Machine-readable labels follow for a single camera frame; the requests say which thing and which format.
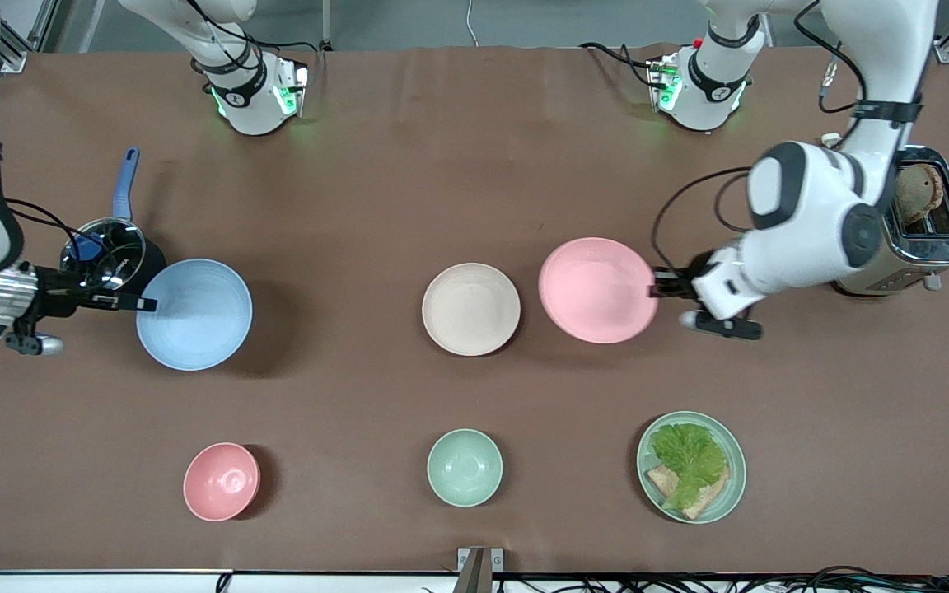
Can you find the white power plug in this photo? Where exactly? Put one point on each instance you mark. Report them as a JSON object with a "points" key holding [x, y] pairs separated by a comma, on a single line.
{"points": [[832, 140]]}

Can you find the large pink shallow bowl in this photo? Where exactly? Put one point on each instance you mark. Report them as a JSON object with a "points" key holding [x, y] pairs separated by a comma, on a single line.
{"points": [[598, 290]]}

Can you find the green plate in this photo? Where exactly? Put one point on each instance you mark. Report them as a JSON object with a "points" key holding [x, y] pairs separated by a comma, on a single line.
{"points": [[736, 478]]}

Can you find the large beige shallow bowl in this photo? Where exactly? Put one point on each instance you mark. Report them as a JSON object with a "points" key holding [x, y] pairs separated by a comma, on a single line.
{"points": [[471, 309]]}

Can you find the thin grey pole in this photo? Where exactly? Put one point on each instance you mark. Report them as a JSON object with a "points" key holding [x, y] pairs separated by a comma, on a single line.
{"points": [[326, 25]]}

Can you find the small pink deep bowl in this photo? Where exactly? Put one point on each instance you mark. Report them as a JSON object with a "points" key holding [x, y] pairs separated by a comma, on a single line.
{"points": [[221, 482]]}

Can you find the small green deep bowl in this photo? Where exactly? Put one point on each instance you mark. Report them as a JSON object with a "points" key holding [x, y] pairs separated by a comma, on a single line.
{"points": [[465, 468]]}

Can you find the brown toast in toaster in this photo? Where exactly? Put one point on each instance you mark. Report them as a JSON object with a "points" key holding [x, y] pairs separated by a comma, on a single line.
{"points": [[919, 193]]}

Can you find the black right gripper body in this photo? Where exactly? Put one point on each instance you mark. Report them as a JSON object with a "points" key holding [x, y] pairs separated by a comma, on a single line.
{"points": [[57, 291]]}

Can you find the large blue shallow bowl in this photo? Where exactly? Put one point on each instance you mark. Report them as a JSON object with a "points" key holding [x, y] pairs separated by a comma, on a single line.
{"points": [[194, 317]]}

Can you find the glass lid with blue knob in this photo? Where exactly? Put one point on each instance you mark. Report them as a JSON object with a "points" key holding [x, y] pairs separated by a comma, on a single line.
{"points": [[116, 243]]}

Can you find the silver toaster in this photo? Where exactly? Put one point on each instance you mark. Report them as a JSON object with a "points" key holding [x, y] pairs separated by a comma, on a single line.
{"points": [[948, 239]]}

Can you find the grey metal bracket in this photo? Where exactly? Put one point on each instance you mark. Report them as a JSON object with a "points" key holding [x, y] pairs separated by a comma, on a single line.
{"points": [[479, 568]]}

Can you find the green lettuce leaf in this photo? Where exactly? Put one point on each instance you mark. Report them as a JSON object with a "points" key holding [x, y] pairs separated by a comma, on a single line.
{"points": [[689, 457]]}

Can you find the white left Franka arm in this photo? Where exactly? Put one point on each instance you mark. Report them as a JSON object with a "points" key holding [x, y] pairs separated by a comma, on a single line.
{"points": [[812, 214]]}

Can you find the brown bread slice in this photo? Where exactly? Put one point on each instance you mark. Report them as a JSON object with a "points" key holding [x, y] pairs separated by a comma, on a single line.
{"points": [[709, 501]]}

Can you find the brown table mat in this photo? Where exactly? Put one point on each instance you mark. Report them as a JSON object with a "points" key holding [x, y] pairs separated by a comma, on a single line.
{"points": [[474, 189]]}

